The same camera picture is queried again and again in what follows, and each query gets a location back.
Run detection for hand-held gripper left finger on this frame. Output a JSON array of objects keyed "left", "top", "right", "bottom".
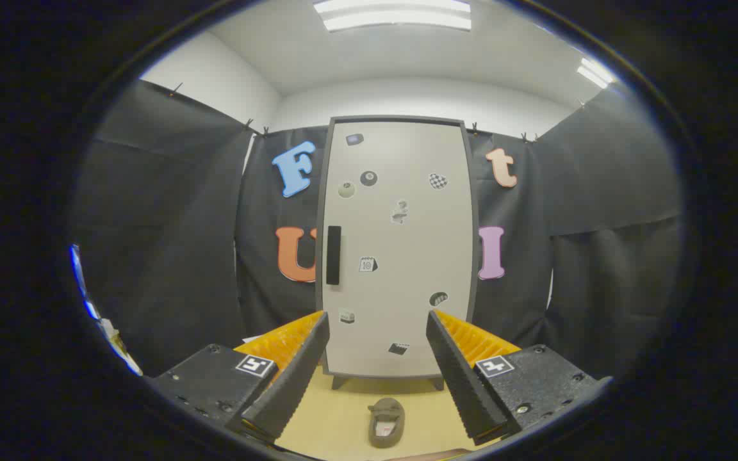
[{"left": 145, "top": 311, "right": 331, "bottom": 446}]

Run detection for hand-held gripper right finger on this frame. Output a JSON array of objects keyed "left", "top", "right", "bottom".
[{"left": 425, "top": 309, "right": 613, "bottom": 447}]

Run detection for brown fuzzy shoe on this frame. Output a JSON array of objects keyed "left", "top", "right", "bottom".
[{"left": 368, "top": 397, "right": 406, "bottom": 449}]

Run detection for black cabinet door handle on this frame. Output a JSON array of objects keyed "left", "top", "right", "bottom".
[{"left": 326, "top": 225, "right": 342, "bottom": 286}]

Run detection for grey shoe cabinet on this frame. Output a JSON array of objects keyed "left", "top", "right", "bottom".
[{"left": 315, "top": 115, "right": 480, "bottom": 391}]

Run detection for black backdrop cloth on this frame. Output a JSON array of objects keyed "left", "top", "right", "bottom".
[{"left": 74, "top": 80, "right": 684, "bottom": 378}]

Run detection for small ceiling light panel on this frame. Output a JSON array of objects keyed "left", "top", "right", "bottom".
[{"left": 577, "top": 58, "right": 614, "bottom": 89}]

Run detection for long ceiling light panel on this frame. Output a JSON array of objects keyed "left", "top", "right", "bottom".
[{"left": 313, "top": 0, "right": 472, "bottom": 33}]

